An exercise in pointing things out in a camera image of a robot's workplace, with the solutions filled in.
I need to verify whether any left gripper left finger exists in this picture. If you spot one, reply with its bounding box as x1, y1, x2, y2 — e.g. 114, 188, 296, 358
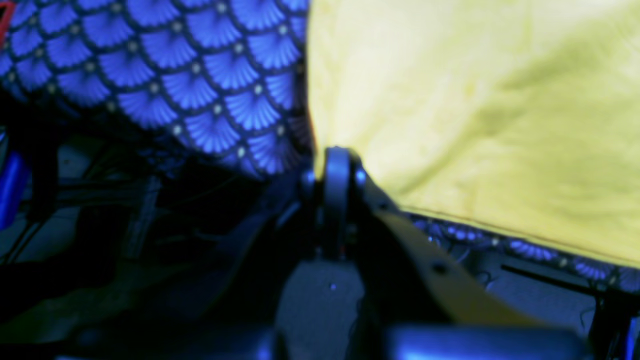
190, 167, 314, 324

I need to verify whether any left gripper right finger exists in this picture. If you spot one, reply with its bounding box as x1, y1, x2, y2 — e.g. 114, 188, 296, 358
323, 146, 541, 328

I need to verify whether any yellow T-shirt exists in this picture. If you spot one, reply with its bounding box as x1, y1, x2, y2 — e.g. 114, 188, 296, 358
306, 0, 640, 268

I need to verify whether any blue fan-patterned tablecloth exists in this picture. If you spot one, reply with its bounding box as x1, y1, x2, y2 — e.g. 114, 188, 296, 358
1, 0, 639, 296

